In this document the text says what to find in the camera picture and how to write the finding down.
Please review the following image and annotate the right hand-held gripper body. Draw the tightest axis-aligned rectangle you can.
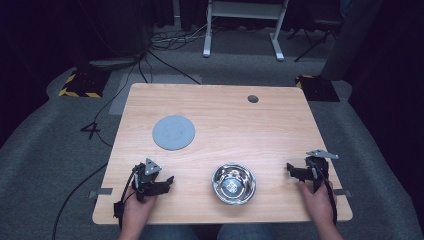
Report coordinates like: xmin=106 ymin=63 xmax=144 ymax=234
xmin=304 ymin=149 xmax=340 ymax=195

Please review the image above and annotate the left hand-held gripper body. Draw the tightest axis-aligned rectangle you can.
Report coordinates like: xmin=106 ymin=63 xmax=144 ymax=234
xmin=131 ymin=157 xmax=163 ymax=204

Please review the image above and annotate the person's left hand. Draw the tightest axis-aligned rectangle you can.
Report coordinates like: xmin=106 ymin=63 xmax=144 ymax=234
xmin=121 ymin=189 xmax=158 ymax=234

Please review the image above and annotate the person's right hand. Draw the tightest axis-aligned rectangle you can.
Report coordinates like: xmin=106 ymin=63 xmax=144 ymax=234
xmin=297 ymin=180 xmax=336 ymax=228

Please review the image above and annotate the grey round plate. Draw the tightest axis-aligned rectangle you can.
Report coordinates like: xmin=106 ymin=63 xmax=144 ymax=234
xmin=151 ymin=114 xmax=197 ymax=152

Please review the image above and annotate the person's left leg in jeans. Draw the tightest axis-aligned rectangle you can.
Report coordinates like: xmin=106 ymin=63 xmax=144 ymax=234
xmin=139 ymin=224 xmax=202 ymax=240

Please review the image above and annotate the person's leg in jeans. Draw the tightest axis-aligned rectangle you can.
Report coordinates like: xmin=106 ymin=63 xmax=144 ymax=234
xmin=139 ymin=224 xmax=202 ymax=240
xmin=215 ymin=222 xmax=278 ymax=240

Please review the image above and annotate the shiny steel bowl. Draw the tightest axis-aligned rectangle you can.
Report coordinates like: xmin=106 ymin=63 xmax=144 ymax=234
xmin=211 ymin=161 xmax=258 ymax=206

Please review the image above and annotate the small white cube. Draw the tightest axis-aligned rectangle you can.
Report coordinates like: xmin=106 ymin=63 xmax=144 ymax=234
xmin=225 ymin=181 xmax=242 ymax=198

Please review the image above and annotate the black yellow striped floor plate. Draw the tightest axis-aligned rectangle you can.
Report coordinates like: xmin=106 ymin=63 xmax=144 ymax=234
xmin=57 ymin=67 xmax=112 ymax=100
xmin=294 ymin=74 xmax=341 ymax=103

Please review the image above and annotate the person's right leg in jeans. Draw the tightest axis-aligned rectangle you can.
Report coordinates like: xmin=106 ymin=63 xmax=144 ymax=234
xmin=215 ymin=222 xmax=278 ymax=240

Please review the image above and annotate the grey curtain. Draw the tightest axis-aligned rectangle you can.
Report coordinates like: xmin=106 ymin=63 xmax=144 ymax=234
xmin=320 ymin=0 xmax=385 ymax=82

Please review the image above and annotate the black tripod stand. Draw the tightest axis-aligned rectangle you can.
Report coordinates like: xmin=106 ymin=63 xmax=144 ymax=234
xmin=285 ymin=18 xmax=345 ymax=63

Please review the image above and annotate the right hand-held gripper cable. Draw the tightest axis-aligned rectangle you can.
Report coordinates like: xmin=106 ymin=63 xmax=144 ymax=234
xmin=309 ymin=160 xmax=338 ymax=226

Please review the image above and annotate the hand-held gripper cable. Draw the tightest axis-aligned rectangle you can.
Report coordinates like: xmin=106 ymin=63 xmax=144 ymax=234
xmin=112 ymin=164 xmax=140 ymax=230
xmin=309 ymin=160 xmax=338 ymax=226

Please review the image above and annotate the left hand-held gripper cable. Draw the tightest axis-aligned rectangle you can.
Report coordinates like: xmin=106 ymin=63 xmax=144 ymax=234
xmin=112 ymin=164 xmax=140 ymax=230

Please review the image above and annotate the thin black floor cable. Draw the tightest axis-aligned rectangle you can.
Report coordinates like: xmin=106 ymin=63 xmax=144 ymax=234
xmin=93 ymin=49 xmax=202 ymax=148

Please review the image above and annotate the long black floor cable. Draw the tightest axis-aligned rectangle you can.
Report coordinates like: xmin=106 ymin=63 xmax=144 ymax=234
xmin=51 ymin=161 xmax=110 ymax=240

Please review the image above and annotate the bundle of floor cables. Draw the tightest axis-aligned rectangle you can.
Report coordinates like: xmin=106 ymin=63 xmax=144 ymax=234
xmin=148 ymin=16 xmax=218 ymax=52

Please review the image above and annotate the white metal desk frame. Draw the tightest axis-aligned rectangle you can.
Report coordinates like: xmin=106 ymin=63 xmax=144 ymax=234
xmin=202 ymin=0 xmax=291 ymax=62

